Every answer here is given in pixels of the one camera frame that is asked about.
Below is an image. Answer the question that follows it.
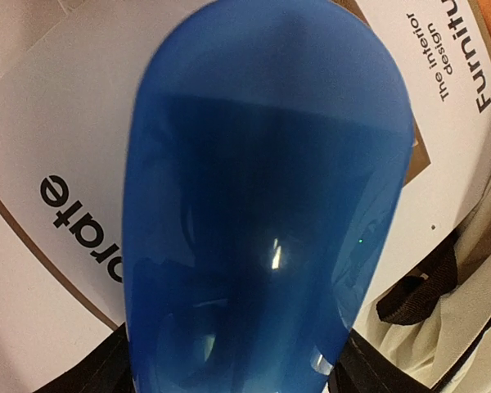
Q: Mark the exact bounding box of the white Decorate furniture book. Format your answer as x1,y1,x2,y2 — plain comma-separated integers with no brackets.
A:
0,0,491,377

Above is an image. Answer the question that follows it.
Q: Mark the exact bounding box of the beige canvas backpack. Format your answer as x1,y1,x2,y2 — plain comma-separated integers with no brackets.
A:
343,0,491,393

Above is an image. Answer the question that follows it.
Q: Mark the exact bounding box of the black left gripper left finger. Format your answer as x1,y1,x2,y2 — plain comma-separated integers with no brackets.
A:
34,323,133,393

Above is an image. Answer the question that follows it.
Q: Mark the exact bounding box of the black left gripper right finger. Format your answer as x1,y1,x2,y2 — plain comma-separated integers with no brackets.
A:
327,329,432,393

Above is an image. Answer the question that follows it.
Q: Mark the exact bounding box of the blue glasses case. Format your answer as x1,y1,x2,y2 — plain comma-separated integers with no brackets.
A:
122,1,414,392

